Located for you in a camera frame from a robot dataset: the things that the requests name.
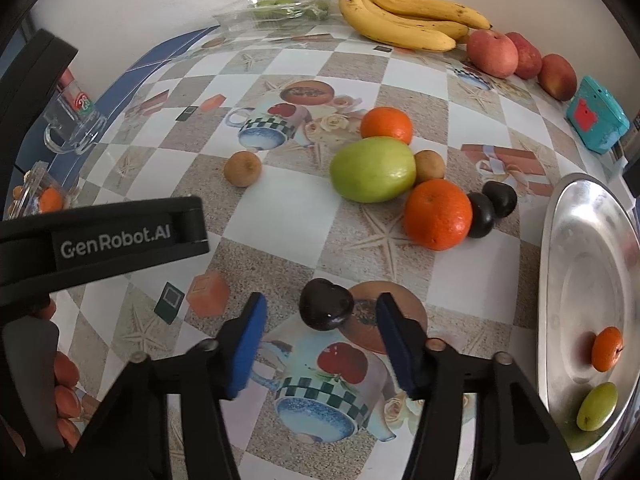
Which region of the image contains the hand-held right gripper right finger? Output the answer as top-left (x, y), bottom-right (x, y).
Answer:
top-left (376, 292), bottom-right (581, 480)

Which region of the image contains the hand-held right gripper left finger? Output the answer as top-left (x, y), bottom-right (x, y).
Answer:
top-left (70, 292), bottom-right (268, 480)

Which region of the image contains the dark plum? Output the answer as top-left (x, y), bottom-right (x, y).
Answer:
top-left (481, 181), bottom-right (518, 218)
top-left (465, 192), bottom-right (497, 239)
top-left (299, 279), bottom-right (355, 333)

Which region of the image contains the large orange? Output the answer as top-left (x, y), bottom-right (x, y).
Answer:
top-left (403, 179), bottom-right (474, 251)

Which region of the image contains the brown round fruit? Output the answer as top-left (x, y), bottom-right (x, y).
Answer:
top-left (414, 149), bottom-right (446, 184)
top-left (223, 150), bottom-right (263, 188)

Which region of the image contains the large green fruit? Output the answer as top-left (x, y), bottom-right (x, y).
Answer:
top-left (329, 136), bottom-right (417, 204)

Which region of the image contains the silver metal plate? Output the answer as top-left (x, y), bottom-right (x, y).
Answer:
top-left (537, 172), bottom-right (640, 463)

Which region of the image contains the person's left hand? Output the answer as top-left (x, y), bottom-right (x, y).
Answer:
top-left (30, 297), bottom-right (86, 453)

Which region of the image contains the clear plastic box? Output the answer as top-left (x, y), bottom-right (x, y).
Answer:
top-left (7, 160), bottom-right (77, 221)

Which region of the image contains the clear glass mug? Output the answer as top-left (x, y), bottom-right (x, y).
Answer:
top-left (44, 80), bottom-right (108, 156)

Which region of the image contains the checkered printed tablecloth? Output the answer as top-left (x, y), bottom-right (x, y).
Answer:
top-left (0, 22), bottom-right (628, 480)

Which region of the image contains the small mandarin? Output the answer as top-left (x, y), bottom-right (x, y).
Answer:
top-left (591, 326), bottom-right (624, 372)

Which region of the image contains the small green fruit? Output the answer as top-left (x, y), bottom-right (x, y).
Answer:
top-left (576, 382), bottom-right (619, 432)

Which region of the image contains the small orange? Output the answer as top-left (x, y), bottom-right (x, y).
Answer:
top-left (360, 106), bottom-right (413, 146)

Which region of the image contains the clear fruit container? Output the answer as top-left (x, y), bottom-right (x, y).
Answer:
top-left (212, 0), bottom-right (335, 33)

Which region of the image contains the teal box with red label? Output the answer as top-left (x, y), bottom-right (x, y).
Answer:
top-left (565, 76), bottom-right (630, 155)

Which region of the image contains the large red apple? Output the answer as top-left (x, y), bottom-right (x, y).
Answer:
top-left (466, 29), bottom-right (519, 79)

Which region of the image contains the yellow banana bunch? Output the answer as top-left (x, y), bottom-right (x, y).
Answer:
top-left (339, 0), bottom-right (493, 52)

